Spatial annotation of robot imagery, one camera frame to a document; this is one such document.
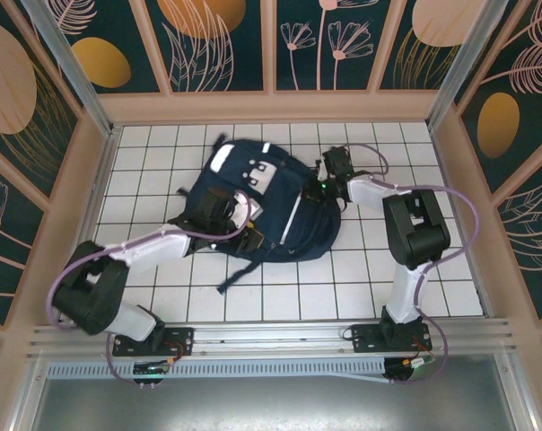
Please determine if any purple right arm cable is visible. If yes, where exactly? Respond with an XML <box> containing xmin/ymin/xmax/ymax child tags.
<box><xmin>340</xmin><ymin>142</ymin><xmax>481</xmax><ymax>387</ymax></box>

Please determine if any aluminium frame post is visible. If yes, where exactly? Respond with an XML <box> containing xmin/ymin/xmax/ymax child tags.
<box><xmin>426</xmin><ymin>0</ymin><xmax>500</xmax><ymax>129</ymax></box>
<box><xmin>21</xmin><ymin>0</ymin><xmax>120</xmax><ymax>136</ymax></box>

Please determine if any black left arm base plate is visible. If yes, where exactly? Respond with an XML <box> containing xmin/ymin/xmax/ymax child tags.
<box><xmin>112</xmin><ymin>326</ymin><xmax>196</xmax><ymax>358</ymax></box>

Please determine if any aluminium mounting rail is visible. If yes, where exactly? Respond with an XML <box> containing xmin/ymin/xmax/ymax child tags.
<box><xmin>26</xmin><ymin>317</ymin><xmax>519</xmax><ymax>361</ymax></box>

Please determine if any aluminium side rail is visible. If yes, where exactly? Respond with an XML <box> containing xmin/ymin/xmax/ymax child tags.
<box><xmin>54</xmin><ymin>128</ymin><xmax>122</xmax><ymax>325</ymax></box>

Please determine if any navy blue backpack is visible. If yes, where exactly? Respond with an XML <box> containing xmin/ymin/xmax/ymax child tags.
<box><xmin>176</xmin><ymin>131</ymin><xmax>342</xmax><ymax>295</ymax></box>

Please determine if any small green circuit board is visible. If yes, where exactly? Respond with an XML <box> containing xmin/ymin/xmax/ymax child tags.
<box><xmin>402</xmin><ymin>356</ymin><xmax>436</xmax><ymax>372</ymax></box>
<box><xmin>132</xmin><ymin>362</ymin><xmax>171</xmax><ymax>376</ymax></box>

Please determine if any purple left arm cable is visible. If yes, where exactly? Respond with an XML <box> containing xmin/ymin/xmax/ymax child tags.
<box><xmin>48</xmin><ymin>192</ymin><xmax>255</xmax><ymax>387</ymax></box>

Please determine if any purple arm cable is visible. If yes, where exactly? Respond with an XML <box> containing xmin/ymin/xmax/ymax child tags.
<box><xmin>48</xmin><ymin>192</ymin><xmax>255</xmax><ymax>387</ymax></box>
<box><xmin>340</xmin><ymin>142</ymin><xmax>481</xmax><ymax>387</ymax></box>

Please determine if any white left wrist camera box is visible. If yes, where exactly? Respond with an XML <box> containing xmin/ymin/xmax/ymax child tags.
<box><xmin>231</xmin><ymin>189</ymin><xmax>265</xmax><ymax>231</ymax></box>

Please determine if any grey slotted cable duct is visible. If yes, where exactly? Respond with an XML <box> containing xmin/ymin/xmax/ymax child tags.
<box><xmin>46</xmin><ymin>360</ymin><xmax>391</xmax><ymax>384</ymax></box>

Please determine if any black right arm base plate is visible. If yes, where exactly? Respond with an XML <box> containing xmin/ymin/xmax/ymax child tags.
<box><xmin>351</xmin><ymin>323</ymin><xmax>434</xmax><ymax>354</ymax></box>

